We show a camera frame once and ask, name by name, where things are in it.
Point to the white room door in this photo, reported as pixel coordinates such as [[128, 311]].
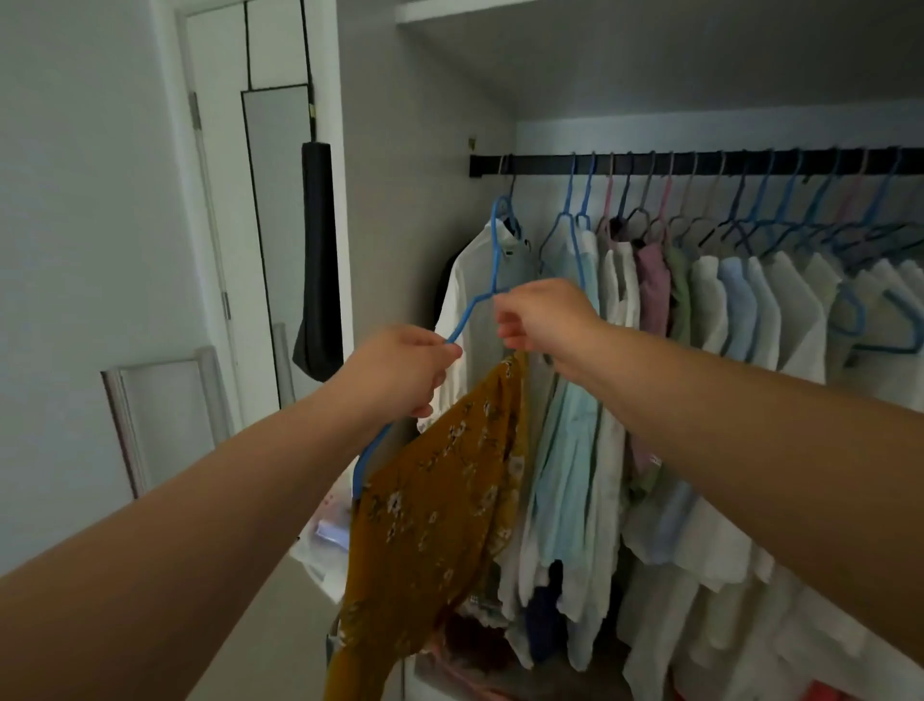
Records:
[[216, 180]]

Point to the white floral blouse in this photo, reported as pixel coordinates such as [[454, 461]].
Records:
[[626, 282]]

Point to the tall wall mirror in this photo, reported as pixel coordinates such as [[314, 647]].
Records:
[[278, 217]]

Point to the pile of folded clothes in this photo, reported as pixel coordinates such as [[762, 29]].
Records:
[[462, 650]]

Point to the metal door hinge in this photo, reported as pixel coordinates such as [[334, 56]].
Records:
[[193, 110], [225, 305]]

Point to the grey framed panel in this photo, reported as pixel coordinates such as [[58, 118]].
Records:
[[173, 419]]

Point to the green shorts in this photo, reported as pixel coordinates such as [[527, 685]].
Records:
[[678, 296]]

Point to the person's right hand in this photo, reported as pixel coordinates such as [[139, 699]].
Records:
[[549, 321]]

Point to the clear plastic bag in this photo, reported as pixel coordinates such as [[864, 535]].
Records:
[[325, 534]]

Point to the person's right forearm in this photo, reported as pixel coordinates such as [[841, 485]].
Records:
[[758, 448]]

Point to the beige plastic hanger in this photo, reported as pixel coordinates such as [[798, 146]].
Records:
[[689, 191], [715, 188]]

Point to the mauve grey plastic hanger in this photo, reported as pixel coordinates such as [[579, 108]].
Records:
[[647, 184]]

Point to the black clothes rail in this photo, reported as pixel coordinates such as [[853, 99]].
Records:
[[541, 165]]

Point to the mustard floral garment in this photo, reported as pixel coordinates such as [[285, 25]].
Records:
[[433, 520]]

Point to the person's left hand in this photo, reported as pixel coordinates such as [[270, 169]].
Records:
[[400, 375]]

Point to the white wardrobe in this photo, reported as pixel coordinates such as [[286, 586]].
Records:
[[419, 180]]

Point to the person's left forearm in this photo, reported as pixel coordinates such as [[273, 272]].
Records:
[[180, 542]]

